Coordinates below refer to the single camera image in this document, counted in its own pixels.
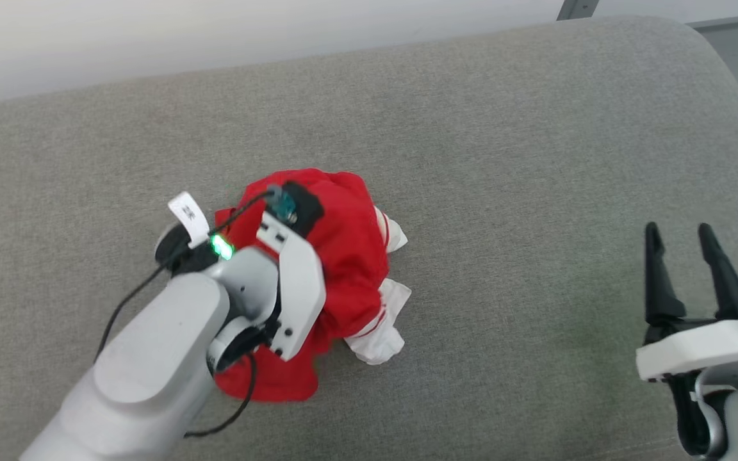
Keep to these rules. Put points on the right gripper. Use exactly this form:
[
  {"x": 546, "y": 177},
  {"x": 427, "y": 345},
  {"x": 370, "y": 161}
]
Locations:
[{"x": 702, "y": 352}]

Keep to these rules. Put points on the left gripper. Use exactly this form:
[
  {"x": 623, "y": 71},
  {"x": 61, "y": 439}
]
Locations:
[{"x": 298, "y": 288}]

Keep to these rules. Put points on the red and white garment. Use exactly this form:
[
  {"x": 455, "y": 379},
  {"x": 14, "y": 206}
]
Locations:
[{"x": 350, "y": 256}]

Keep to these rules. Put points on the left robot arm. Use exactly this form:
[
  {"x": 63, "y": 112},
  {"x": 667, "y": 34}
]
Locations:
[{"x": 151, "y": 358}]

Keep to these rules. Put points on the white label tag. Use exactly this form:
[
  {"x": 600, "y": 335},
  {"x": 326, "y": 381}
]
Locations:
[{"x": 188, "y": 214}]

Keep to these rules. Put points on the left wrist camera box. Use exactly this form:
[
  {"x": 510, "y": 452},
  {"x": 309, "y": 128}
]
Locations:
[{"x": 302, "y": 205}]

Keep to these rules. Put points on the grey metal post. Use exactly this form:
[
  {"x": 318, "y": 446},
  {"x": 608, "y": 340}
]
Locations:
[{"x": 577, "y": 9}]

